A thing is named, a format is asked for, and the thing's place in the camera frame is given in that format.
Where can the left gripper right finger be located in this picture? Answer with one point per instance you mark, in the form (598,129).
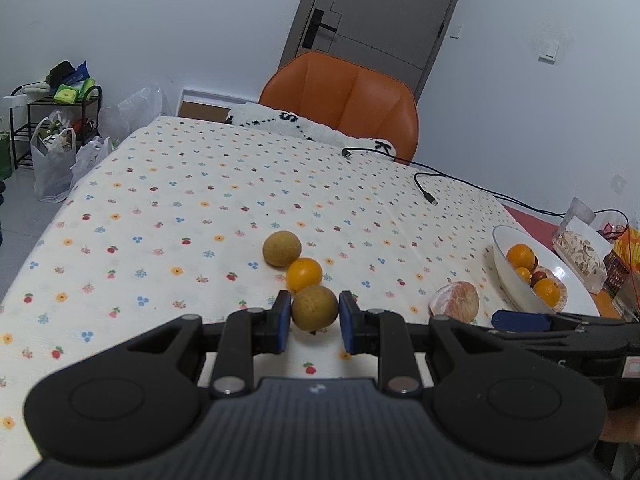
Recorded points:
(482,392)

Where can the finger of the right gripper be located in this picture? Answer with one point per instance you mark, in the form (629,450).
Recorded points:
(523,322)

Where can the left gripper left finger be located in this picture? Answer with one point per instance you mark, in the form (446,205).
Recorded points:
(145,395)

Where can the brown round fruit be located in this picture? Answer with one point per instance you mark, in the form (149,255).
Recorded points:
(314,308)
(281,248)

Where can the small orange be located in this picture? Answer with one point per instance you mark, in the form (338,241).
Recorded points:
(303,273)
(524,274)

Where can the person's right hand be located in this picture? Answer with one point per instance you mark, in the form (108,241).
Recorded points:
(622,426)

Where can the large orange near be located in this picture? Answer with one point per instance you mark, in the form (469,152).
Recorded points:
(548,291)

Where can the large orange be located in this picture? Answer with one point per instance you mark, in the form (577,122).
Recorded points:
(548,291)
(520,255)

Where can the red date near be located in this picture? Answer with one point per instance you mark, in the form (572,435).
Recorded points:
(536,277)

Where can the white oval plate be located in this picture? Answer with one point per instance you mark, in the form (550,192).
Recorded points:
(521,295)

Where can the small orange in plate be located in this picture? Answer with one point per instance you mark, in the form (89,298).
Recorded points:
(524,274)

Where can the large orange far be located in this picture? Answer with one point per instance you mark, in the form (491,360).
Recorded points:
(520,255)

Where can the nut snack bag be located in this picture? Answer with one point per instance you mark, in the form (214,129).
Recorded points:
(583,249)

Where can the orange snack packet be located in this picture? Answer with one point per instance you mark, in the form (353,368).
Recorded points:
(623,259)

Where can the red table mat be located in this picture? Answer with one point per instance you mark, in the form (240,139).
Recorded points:
(543,231)

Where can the clear plastic cup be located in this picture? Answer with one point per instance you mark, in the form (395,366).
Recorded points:
(578,209)

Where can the floral tablecloth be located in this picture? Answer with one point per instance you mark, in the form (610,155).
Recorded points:
(174,220)

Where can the white plastic bag left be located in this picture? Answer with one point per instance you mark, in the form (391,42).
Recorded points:
(53,150)

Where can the white plastic bag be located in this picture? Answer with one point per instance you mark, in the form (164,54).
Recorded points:
(89,156)
(53,150)

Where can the white plastic bag right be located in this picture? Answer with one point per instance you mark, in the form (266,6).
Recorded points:
(89,156)

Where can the green box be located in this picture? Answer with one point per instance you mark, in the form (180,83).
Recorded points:
(6,164)

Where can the black metal rack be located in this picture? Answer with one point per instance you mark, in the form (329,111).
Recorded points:
(32,110)

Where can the clear plastic bag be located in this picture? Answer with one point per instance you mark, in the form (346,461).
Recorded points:
(137,111)

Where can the cardboard framed board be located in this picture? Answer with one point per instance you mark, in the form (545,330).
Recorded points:
(205,105)

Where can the white fluffy cushion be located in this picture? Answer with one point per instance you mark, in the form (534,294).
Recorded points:
(256,116)

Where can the orange leather chair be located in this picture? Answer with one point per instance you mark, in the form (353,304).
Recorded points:
(348,98)

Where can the green yellow items on rack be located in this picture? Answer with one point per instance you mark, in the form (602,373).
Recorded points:
(69,84)

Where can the grey door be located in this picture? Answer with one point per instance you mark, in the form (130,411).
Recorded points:
(398,38)

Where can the wall socket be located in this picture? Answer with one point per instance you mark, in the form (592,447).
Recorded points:
(618,184)

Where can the white light switch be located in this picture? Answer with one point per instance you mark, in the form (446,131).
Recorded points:
(549,51)

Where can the small white wall switch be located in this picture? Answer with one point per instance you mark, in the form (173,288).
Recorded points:
(455,31)

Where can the black door handle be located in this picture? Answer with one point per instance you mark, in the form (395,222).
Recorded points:
(315,24)

